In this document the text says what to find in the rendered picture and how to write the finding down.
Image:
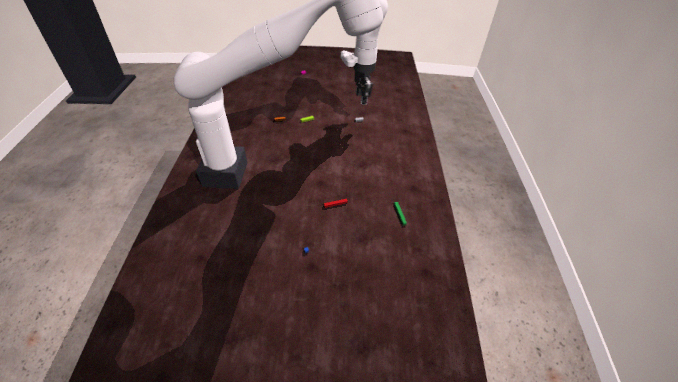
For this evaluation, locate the red rod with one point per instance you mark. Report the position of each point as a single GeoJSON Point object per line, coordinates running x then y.
{"type": "Point", "coordinates": [335, 203]}

